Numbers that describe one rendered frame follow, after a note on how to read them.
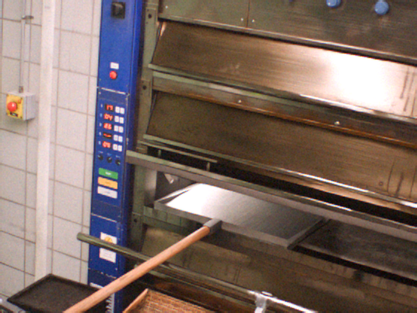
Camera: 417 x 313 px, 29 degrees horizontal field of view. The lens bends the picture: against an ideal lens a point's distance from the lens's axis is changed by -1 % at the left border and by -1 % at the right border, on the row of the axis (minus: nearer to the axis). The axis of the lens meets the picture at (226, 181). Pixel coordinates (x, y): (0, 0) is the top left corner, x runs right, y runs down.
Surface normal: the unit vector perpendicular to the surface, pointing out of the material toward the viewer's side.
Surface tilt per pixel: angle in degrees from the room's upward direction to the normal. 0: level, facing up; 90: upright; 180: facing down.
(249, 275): 70
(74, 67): 90
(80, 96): 90
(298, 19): 90
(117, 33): 90
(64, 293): 0
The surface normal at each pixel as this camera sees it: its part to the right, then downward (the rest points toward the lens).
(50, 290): 0.10, -0.95
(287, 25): -0.49, 0.23
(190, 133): -0.43, -0.11
